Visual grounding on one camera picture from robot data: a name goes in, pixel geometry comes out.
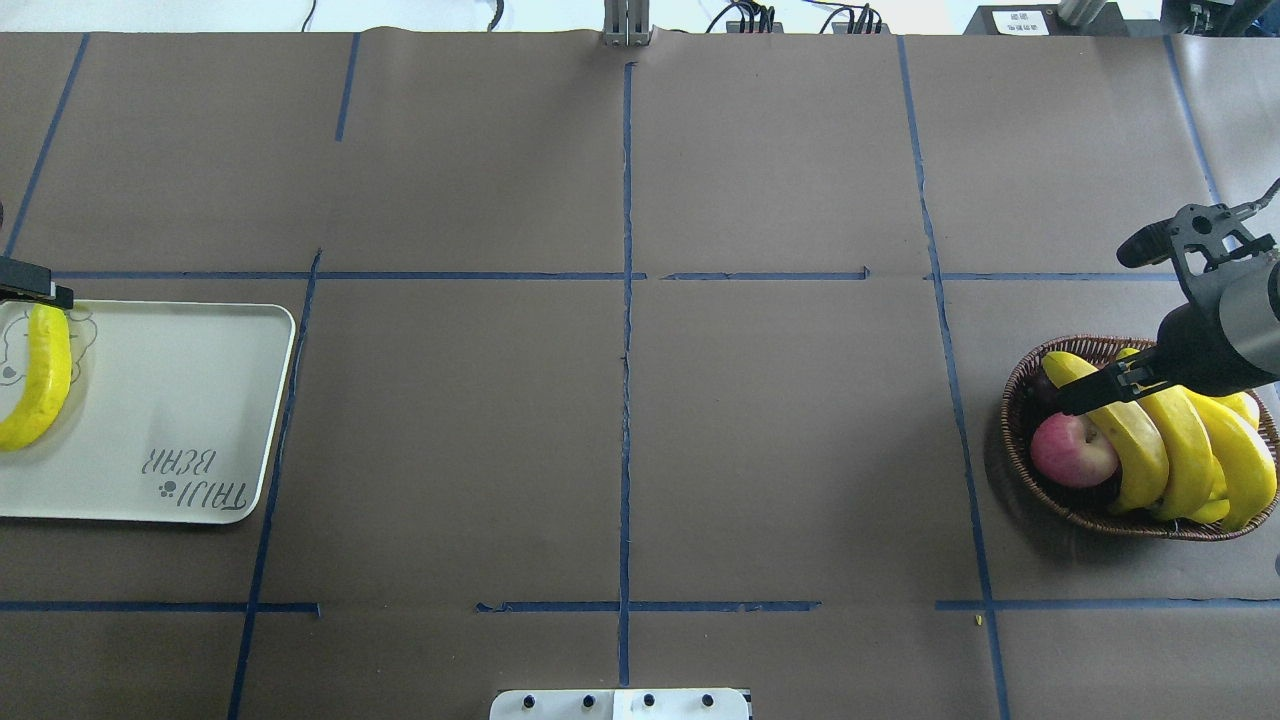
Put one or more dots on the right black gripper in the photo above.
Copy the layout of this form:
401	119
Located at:
1197	347

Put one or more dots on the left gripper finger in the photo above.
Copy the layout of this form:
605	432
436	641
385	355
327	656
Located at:
29	283

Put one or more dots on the yellow plastic banana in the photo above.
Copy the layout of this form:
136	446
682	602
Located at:
50	365

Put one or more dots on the yellow banana short end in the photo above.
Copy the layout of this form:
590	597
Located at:
1142	459

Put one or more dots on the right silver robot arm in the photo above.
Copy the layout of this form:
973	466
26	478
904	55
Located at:
1247	315

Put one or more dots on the brown wicker basket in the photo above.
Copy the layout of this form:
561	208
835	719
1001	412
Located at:
1010	466

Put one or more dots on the red apple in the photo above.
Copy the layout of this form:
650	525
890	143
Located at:
1071	452

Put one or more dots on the white bear tray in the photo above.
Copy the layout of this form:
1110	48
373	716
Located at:
171	415

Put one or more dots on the black box with label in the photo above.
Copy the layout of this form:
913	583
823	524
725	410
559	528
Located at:
1058	18

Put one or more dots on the black power strip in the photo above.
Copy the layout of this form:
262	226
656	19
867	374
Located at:
855	20
746	18

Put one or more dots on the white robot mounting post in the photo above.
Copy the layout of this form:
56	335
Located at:
623	703

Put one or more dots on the aluminium frame post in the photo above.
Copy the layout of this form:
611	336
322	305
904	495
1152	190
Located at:
627	23

